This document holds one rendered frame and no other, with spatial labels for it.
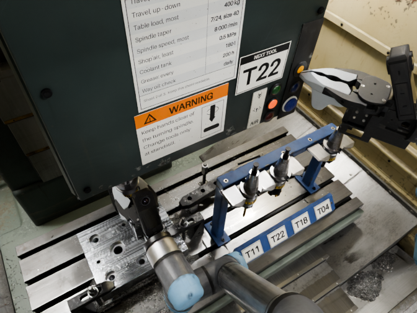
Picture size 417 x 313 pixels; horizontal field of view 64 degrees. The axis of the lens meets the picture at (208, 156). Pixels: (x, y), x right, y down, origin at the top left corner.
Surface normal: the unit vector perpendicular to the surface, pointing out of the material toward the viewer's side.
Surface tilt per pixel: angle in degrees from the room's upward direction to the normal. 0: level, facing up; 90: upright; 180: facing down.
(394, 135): 90
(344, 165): 24
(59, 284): 0
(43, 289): 0
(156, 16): 90
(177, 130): 90
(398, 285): 17
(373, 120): 90
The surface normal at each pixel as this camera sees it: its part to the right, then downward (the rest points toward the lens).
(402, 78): -0.44, 0.66
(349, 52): -0.85, 0.38
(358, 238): -0.31, -0.43
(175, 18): 0.52, 0.67
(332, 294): 0.17, -0.69
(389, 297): -0.11, -0.81
